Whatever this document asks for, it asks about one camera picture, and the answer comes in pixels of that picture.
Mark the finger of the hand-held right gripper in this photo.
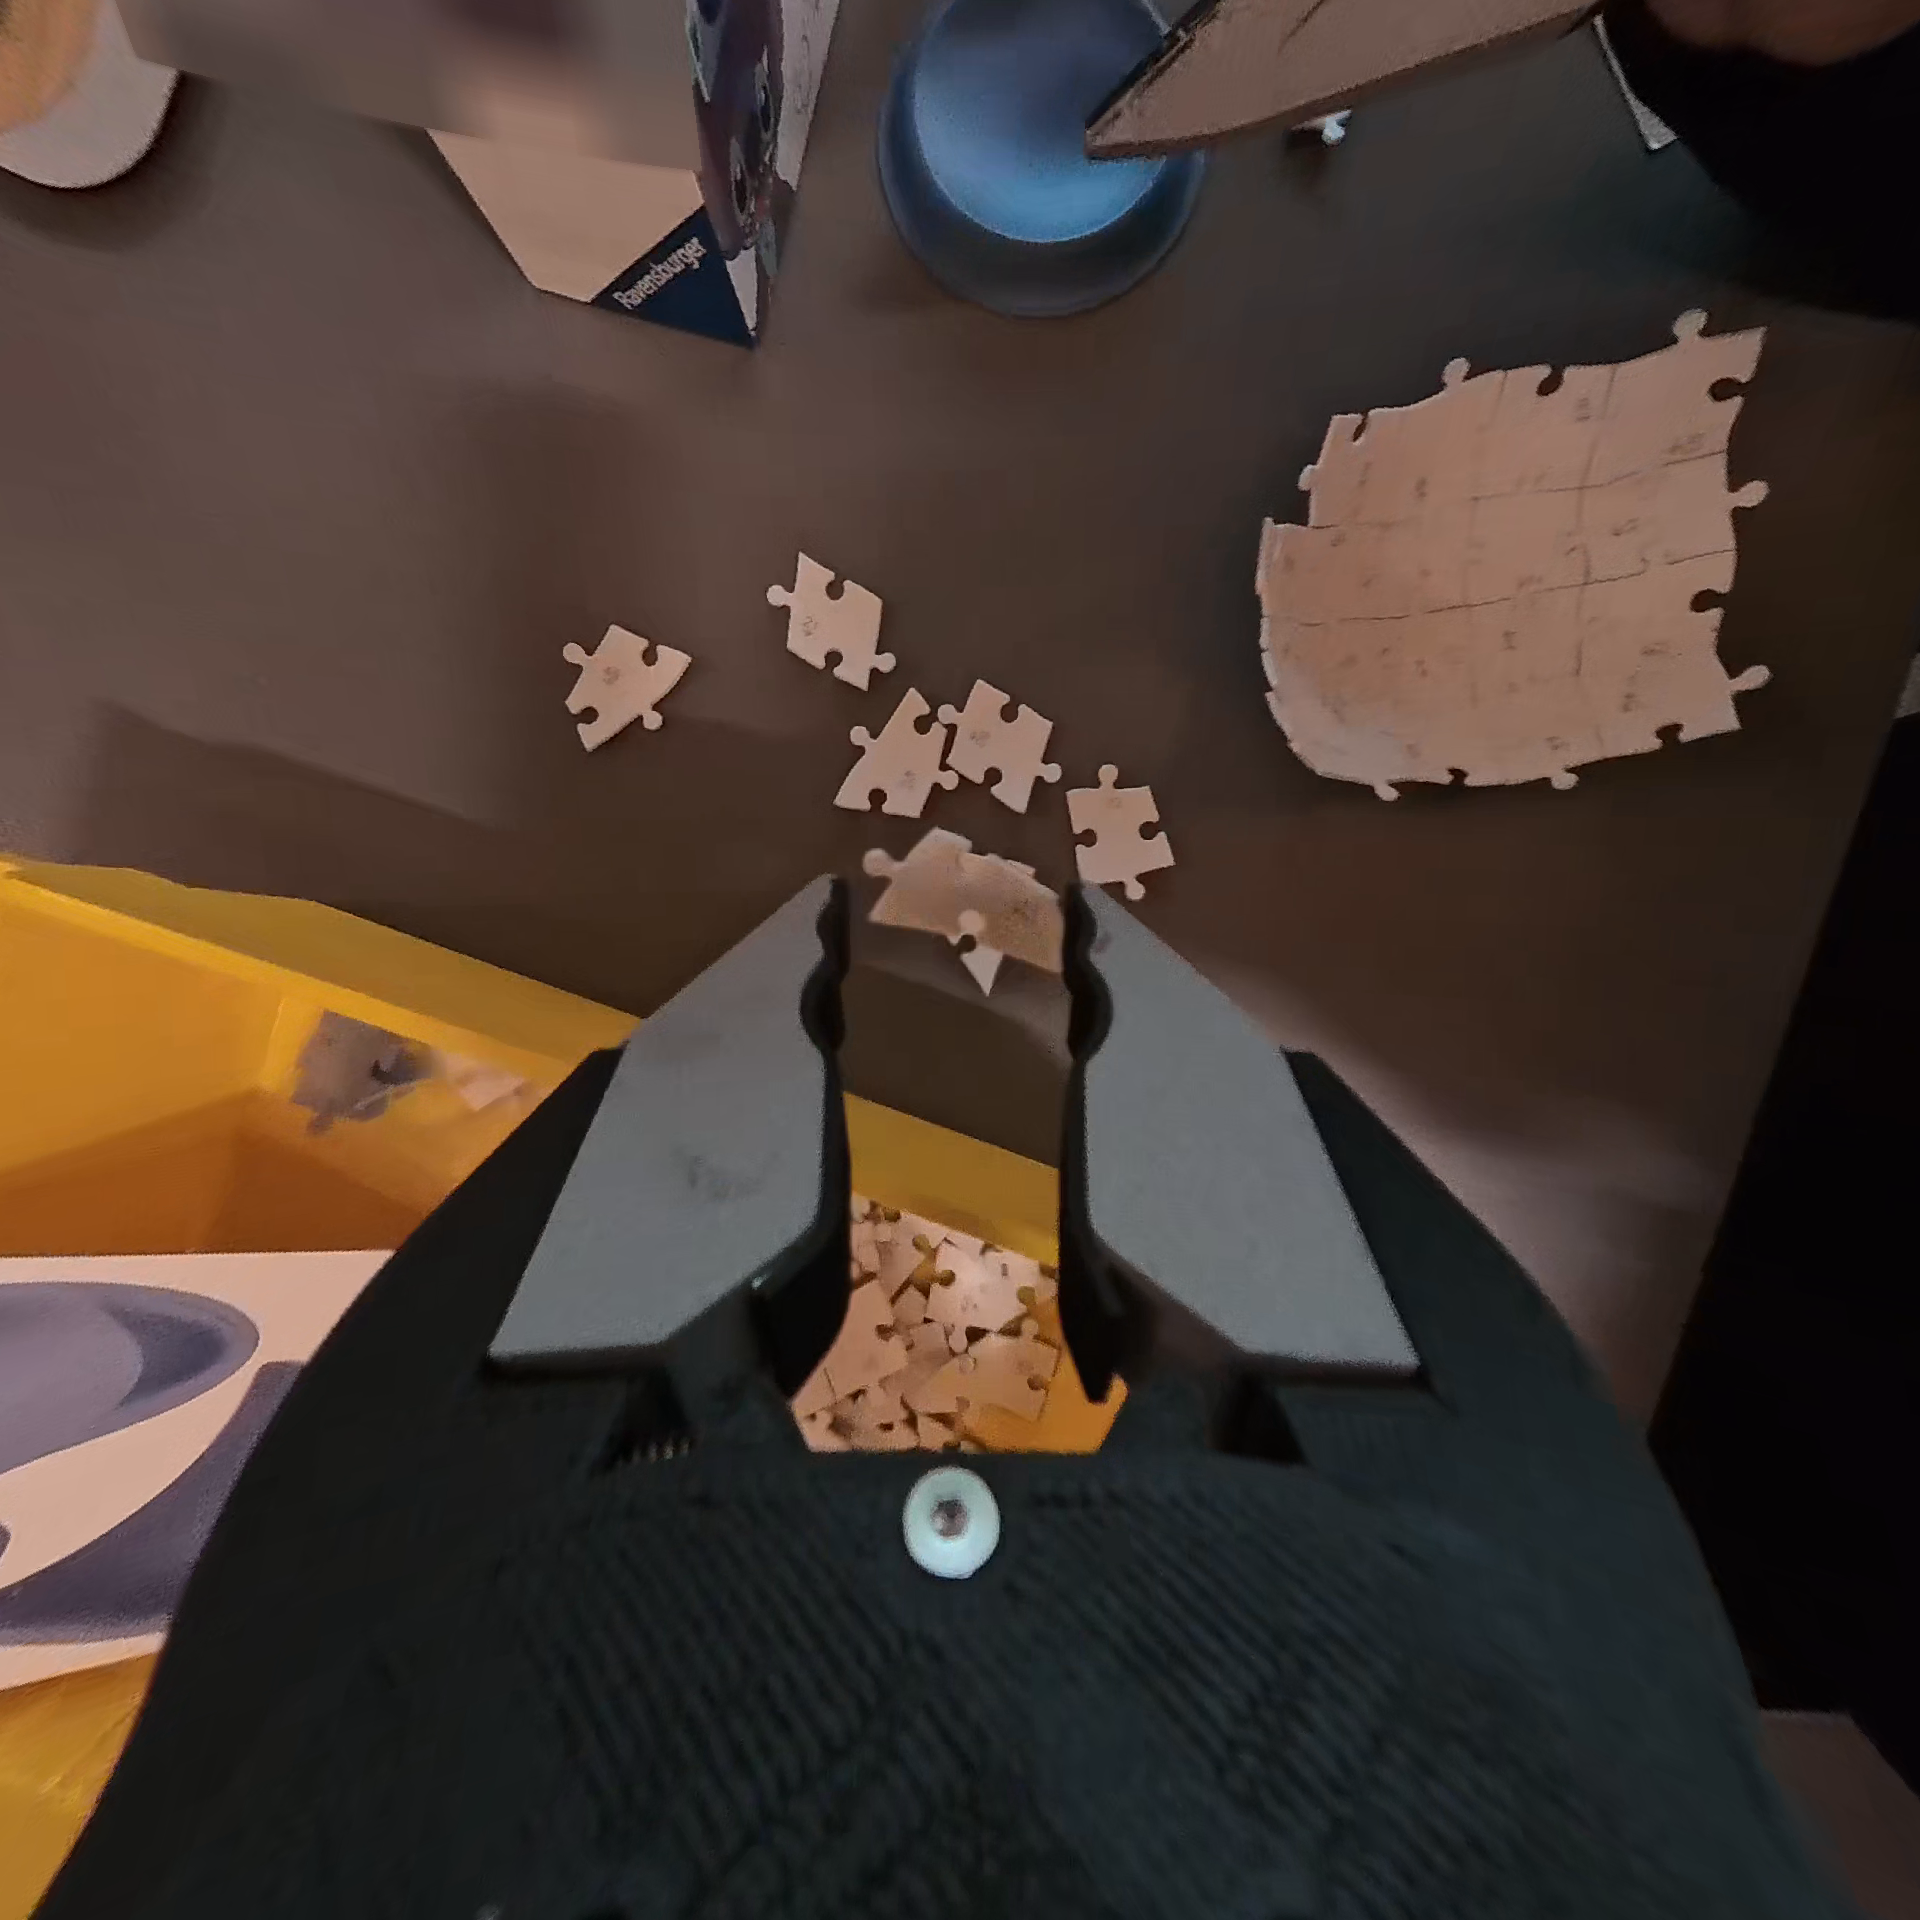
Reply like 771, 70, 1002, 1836
1083, 0, 1608, 163

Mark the printed puzzle box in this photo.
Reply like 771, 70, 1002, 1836
427, 0, 843, 348

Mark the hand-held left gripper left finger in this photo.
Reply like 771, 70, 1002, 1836
488, 875, 857, 1378

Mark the white card with blue shapes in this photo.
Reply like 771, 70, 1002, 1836
0, 1249, 399, 1698

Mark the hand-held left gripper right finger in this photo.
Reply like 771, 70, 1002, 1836
1058, 880, 1420, 1400

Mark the yellow plastic bin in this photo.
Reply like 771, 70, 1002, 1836
0, 854, 1126, 1920

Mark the blue plastic puzzle stand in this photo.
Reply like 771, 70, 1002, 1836
878, 0, 1208, 321

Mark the slate blue puzzle piece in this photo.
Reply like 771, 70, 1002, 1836
292, 1011, 438, 1137

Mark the assembled white puzzle section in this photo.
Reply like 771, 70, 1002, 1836
1258, 308, 1776, 802

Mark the pile of white puzzle pieces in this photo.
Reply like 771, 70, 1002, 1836
791, 1192, 1072, 1453

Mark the white jigsaw piece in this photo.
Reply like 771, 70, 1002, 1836
863, 826, 1072, 995

